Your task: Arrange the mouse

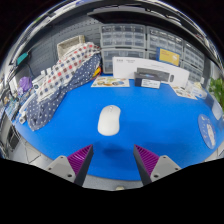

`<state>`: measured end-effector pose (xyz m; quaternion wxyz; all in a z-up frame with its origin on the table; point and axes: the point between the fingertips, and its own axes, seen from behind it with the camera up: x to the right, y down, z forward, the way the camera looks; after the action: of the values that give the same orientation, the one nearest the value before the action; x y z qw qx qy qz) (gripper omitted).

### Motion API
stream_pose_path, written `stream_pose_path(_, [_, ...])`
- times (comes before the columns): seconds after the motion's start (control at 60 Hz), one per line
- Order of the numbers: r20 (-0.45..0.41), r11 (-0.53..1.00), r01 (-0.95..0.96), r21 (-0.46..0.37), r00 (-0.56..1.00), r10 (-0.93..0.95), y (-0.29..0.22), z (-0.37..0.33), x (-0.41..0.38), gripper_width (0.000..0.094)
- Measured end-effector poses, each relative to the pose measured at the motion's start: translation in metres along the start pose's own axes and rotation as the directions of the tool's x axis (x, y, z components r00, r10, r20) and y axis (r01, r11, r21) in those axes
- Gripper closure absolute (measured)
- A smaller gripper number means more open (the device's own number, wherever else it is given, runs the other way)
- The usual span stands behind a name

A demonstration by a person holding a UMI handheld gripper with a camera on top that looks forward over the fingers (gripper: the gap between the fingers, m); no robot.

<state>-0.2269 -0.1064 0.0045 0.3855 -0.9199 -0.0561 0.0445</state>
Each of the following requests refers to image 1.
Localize white woven tray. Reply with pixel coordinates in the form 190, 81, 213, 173
56, 34, 86, 60

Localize clear plastic package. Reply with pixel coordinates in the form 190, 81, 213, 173
191, 81, 209, 100

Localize checked and dotted cloth pile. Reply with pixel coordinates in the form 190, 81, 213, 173
25, 42, 102, 132

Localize grey plastic drawer cabinet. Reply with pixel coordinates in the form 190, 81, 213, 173
181, 41, 206, 79
99, 23, 148, 74
145, 26, 185, 63

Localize teal object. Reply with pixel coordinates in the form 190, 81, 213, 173
16, 52, 30, 66

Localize purple object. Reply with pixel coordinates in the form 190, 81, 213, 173
18, 76, 33, 93

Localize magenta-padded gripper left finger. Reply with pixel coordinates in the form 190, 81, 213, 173
45, 144, 95, 187

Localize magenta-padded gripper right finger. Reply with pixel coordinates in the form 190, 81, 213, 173
133, 144, 183, 187

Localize white computer mouse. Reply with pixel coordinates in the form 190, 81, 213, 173
97, 104, 122, 137

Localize green potted plant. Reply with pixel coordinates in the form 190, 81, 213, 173
208, 77, 224, 113

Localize printed picture sheet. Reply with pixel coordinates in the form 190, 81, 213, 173
90, 76, 130, 88
170, 84, 198, 101

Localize small black and white box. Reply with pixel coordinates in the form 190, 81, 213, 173
134, 71, 162, 90

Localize long white keyboard box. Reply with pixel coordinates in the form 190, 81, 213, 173
112, 56, 190, 88

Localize dark wall shelf unit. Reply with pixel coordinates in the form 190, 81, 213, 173
9, 0, 221, 64

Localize yellow box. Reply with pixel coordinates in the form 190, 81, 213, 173
156, 47, 181, 67

